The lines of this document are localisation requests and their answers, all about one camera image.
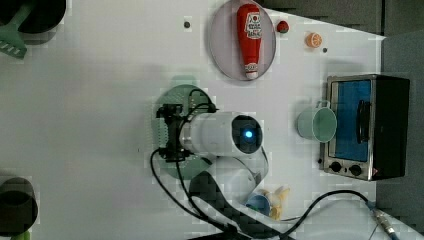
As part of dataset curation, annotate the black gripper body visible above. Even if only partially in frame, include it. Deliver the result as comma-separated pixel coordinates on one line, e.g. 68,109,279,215
156,104,188,163

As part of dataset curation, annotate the green oval strainer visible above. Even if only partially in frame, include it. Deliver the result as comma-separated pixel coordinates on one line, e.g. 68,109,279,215
152,75,217,180

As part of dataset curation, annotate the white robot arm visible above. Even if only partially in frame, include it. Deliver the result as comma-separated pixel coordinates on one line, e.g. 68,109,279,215
154,103,276,239

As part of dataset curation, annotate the grey round plate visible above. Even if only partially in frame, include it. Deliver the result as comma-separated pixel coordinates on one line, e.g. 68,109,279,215
208,0,276,81

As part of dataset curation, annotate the red ketchup bottle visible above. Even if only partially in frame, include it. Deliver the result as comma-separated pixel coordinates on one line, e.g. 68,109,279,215
237,4,262,80

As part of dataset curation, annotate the blue bowl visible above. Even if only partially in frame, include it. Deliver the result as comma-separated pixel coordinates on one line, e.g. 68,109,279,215
245,194,271,216

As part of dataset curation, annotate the yellow banana toy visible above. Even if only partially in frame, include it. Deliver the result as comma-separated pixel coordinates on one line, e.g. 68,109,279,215
259,186,290,220

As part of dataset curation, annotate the red toy strawberry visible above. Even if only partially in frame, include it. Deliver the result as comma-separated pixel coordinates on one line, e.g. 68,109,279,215
276,21,290,33

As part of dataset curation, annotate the green mug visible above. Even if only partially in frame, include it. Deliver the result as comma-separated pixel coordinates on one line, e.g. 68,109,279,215
296,100,337,143

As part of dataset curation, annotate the orange slice toy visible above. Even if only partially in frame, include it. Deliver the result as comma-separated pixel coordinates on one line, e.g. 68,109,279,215
305,33,323,48

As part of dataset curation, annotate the black cylinder cup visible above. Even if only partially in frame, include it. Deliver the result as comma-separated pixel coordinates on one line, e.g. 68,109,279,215
0,0,67,34
0,177,38,237

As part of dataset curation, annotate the green spatula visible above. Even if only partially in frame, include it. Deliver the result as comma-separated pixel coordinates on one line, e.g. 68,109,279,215
0,0,35,59

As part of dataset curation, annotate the black toaster oven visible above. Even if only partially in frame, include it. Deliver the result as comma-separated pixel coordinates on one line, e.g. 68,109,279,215
322,74,410,181

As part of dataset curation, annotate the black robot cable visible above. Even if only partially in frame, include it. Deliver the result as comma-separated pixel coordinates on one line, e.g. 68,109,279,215
149,88,371,240

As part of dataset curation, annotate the green utensil handle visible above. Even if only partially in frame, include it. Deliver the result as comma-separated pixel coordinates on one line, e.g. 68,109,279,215
10,231,31,240

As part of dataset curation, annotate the grey cable connector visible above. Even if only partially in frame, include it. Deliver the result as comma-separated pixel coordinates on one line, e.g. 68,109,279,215
366,202,400,240

